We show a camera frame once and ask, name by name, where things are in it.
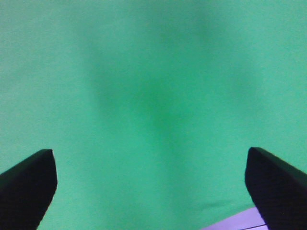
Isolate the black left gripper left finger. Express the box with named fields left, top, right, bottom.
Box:
left=0, top=149, right=58, bottom=230

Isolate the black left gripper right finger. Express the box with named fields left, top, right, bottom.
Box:
left=245, top=147, right=307, bottom=230

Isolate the white microwave door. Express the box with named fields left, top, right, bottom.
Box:
left=203, top=207, right=268, bottom=230

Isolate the green tablecloth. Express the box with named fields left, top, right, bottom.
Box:
left=0, top=0, right=307, bottom=230

